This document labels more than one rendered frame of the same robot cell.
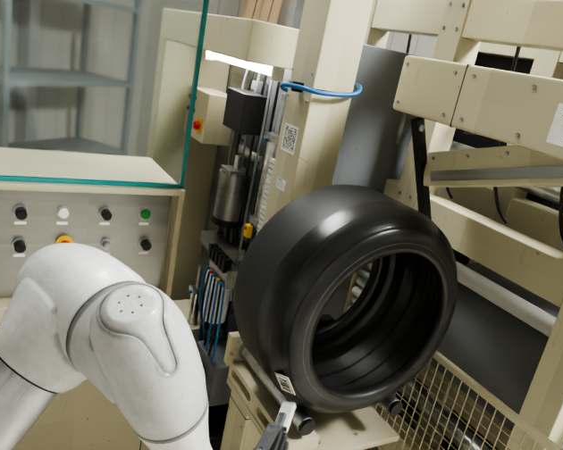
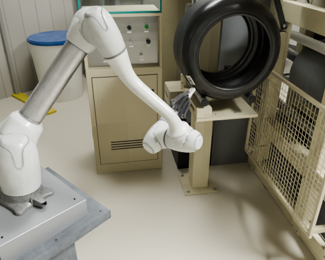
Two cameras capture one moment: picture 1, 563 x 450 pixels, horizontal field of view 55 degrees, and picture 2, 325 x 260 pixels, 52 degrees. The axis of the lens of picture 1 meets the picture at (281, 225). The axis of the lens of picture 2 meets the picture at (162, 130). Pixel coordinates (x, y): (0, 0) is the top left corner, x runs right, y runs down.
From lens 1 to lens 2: 82 cm
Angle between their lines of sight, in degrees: 23
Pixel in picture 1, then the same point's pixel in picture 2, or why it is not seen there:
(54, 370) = (81, 42)
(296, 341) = (191, 59)
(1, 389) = (68, 48)
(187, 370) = (111, 31)
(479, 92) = not seen: outside the picture
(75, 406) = (127, 116)
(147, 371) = (98, 29)
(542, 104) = not seen: outside the picture
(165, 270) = (159, 53)
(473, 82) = not seen: outside the picture
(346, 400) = (222, 90)
